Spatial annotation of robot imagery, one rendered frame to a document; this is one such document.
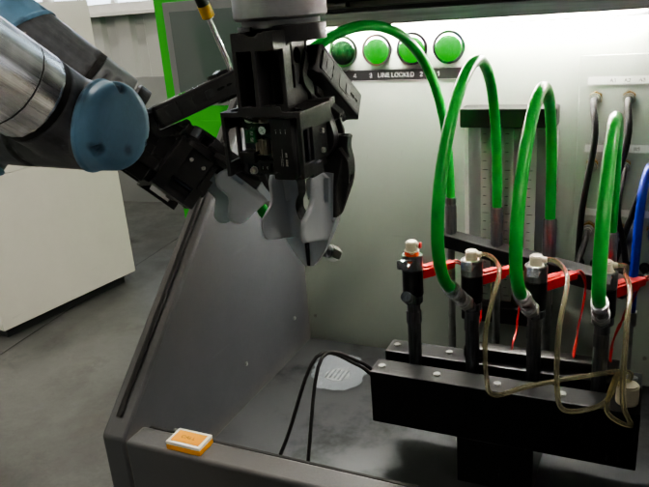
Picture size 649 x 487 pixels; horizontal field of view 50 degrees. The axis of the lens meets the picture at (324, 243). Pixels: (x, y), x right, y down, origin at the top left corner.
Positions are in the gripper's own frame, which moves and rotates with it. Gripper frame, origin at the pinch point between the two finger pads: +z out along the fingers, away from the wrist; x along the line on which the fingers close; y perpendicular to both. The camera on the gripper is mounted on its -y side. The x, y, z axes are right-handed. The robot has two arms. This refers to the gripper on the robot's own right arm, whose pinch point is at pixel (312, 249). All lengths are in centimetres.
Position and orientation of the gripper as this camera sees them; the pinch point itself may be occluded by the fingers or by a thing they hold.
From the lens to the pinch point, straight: 63.9
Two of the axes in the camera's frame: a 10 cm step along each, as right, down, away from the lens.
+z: 0.7, 9.4, 3.3
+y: -4.1, 3.3, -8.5
